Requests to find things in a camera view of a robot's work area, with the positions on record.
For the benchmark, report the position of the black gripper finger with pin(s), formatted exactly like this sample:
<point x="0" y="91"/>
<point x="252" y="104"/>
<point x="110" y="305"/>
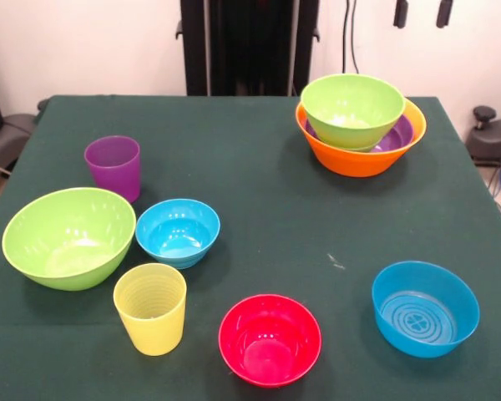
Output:
<point x="400" y="12"/>
<point x="443" y="12"/>

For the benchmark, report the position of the purple bowl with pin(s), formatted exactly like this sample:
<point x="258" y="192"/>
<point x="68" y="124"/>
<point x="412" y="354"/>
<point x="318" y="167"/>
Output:
<point x="398" y="133"/>

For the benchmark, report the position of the large green bowl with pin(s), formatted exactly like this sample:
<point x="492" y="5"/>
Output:
<point x="67" y="242"/>
<point x="350" y="133"/>

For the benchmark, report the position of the purple cup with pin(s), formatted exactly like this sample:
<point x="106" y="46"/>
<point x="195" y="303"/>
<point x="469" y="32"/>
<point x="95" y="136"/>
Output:
<point x="114" y="175"/>

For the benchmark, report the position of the large orange bowl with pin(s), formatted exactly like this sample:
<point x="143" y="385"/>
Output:
<point x="355" y="165"/>

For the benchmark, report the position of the blue bowl with ribbed bottom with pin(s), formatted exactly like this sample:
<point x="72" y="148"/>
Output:
<point x="426" y="313"/>

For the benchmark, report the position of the small light blue bowl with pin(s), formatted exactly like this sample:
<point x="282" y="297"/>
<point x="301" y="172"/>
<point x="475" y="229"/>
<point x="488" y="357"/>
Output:
<point x="177" y="234"/>

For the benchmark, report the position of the red bowl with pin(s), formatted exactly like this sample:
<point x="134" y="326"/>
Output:
<point x="270" y="348"/>

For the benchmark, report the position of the yellow ribbed cup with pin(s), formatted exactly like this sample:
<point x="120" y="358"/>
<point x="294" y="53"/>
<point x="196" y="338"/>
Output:
<point x="150" y="326"/>

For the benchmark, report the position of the grey chair base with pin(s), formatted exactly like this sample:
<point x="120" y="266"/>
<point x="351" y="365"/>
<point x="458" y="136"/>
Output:
<point x="12" y="129"/>

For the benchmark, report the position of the dark green tablecloth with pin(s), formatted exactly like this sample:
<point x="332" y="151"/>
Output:
<point x="25" y="355"/>

